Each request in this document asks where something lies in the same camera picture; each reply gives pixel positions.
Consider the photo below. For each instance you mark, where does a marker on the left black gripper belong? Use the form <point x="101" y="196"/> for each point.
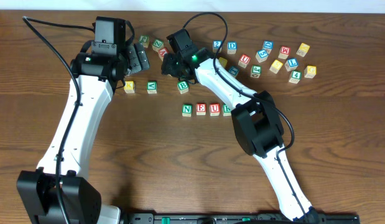
<point x="130" y="59"/>

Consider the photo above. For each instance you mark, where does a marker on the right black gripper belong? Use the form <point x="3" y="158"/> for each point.
<point x="170" y="66"/>

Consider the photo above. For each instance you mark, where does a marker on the red A block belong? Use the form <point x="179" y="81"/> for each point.
<point x="162" y="53"/>

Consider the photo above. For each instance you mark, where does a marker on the green N block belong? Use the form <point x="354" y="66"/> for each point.
<point x="187" y="110"/>

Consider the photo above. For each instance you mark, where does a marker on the red E block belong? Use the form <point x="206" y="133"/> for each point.
<point x="201" y="109"/>

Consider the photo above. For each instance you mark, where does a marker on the red u block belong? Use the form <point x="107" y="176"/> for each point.
<point x="214" y="109"/>
<point x="244" y="60"/>

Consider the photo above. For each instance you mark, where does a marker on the green R block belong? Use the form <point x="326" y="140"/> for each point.
<point x="226" y="110"/>

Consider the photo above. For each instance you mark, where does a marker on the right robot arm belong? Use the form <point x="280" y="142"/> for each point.
<point x="256" y="120"/>

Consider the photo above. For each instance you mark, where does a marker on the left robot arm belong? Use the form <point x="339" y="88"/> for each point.
<point x="58" y="190"/>

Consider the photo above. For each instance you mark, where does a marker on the green j block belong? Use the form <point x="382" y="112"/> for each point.
<point x="255" y="71"/>
<point x="144" y="40"/>

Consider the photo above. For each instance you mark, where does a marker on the green Z block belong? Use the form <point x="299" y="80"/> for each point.
<point x="157" y="44"/>

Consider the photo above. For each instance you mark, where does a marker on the green B block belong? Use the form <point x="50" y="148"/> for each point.
<point x="183" y="87"/>

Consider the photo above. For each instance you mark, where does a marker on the green V block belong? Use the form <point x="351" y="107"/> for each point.
<point x="152" y="87"/>

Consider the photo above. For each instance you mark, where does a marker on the yellow K block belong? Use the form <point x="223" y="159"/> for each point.
<point x="129" y="87"/>

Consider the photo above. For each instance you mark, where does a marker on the blue 2 block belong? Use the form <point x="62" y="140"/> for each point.
<point x="217" y="46"/>

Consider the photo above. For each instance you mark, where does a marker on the yellow Q block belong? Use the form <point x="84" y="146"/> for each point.
<point x="223" y="61"/>

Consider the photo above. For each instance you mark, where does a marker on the blue T block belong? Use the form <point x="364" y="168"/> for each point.
<point x="233" y="71"/>

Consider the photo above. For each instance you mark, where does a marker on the blue d block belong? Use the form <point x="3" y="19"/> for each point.
<point x="231" y="47"/>
<point x="268" y="46"/>

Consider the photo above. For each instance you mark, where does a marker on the green J block right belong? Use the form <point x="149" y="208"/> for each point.
<point x="255" y="71"/>

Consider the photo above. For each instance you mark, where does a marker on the blue 5 block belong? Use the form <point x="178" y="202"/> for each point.
<point x="261" y="56"/>

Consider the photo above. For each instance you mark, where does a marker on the blue D block right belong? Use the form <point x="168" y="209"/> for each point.
<point x="268" y="46"/>

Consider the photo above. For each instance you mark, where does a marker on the yellow block middle right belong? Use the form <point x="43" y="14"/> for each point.
<point x="276" y="66"/>

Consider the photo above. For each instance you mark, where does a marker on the red M block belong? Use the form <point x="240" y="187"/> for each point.
<point x="284" y="52"/>

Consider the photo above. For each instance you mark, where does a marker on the blue I block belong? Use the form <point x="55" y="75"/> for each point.
<point x="291" y="64"/>

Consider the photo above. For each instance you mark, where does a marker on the green 4 block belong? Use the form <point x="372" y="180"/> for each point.
<point x="295" y="76"/>

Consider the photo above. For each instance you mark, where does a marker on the yellow block far right top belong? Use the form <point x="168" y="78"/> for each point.
<point x="303" y="49"/>

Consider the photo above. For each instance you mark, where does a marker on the yellow block far right low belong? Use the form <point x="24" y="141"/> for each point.
<point x="310" y="71"/>

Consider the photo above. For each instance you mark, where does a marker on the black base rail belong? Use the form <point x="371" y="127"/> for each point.
<point x="270" y="218"/>

